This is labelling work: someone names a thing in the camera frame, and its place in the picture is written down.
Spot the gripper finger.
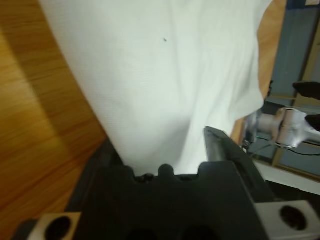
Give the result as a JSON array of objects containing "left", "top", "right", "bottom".
[
  {"left": 66, "top": 138, "right": 125, "bottom": 216},
  {"left": 305, "top": 113, "right": 320, "bottom": 131},
  {"left": 203, "top": 125, "right": 275, "bottom": 204},
  {"left": 291, "top": 80, "right": 320, "bottom": 99}
]

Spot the white Unitree t-shirt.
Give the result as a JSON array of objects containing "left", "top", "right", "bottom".
[{"left": 38, "top": 0, "right": 273, "bottom": 176}]

